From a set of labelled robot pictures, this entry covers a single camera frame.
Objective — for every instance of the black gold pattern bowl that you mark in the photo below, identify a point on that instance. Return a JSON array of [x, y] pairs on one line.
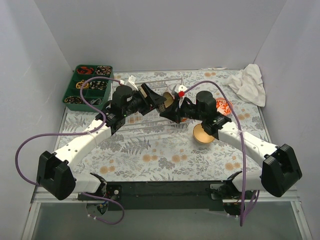
[[169, 99]]

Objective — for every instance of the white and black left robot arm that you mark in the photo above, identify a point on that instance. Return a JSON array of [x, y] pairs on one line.
[[56, 170]]

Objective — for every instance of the aluminium frame rail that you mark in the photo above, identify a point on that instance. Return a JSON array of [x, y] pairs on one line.
[[174, 210]]

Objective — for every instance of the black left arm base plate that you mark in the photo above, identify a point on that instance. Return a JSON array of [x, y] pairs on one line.
[[110, 191]]

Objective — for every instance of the dark floral scrunchie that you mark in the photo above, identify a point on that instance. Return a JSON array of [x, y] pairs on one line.
[[98, 85], [104, 70]]

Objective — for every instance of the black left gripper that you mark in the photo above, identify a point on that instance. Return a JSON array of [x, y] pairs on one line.
[[145, 99]]

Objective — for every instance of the cream bird pattern bowl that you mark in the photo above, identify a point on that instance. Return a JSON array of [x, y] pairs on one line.
[[201, 136]]

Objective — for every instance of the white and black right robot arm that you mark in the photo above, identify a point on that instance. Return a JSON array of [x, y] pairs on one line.
[[280, 169]]

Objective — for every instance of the white red diamond pattern bowl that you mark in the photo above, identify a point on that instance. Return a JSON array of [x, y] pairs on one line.
[[171, 89]]

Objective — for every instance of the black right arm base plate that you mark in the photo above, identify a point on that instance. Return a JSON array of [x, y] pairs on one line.
[[217, 191]]

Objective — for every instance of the floral patterned table mat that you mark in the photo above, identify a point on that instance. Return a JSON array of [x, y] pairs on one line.
[[144, 155]]

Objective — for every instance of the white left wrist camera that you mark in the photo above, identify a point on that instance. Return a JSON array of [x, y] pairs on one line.
[[130, 83]]

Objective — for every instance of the green compartment organizer tray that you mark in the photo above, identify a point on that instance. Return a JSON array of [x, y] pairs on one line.
[[94, 97]]

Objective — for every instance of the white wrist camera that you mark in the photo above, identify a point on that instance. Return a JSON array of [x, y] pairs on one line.
[[130, 83], [180, 90]]

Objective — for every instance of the dark floral scrunchie back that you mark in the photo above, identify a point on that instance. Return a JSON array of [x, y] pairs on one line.
[[104, 70]]

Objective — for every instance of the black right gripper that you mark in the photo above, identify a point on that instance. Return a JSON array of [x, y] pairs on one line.
[[179, 110]]

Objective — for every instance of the yellow rubber bands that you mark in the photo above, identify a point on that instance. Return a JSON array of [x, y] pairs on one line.
[[82, 84]]

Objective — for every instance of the white bowl red wreath pattern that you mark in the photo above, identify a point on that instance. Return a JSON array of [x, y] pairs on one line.
[[223, 107]]

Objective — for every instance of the white wire dish rack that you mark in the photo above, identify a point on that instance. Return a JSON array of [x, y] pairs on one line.
[[152, 121]]

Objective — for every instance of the dark patterned scrunchie front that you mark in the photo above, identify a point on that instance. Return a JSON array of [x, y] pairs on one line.
[[73, 100]]

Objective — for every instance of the crumpled white cloth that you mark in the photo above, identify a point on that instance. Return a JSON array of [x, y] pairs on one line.
[[248, 85]]

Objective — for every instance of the dark floral scrunchie middle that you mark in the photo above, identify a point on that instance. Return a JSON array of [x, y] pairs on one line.
[[98, 85]]

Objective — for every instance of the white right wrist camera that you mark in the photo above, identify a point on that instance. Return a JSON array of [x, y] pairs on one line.
[[180, 90]]

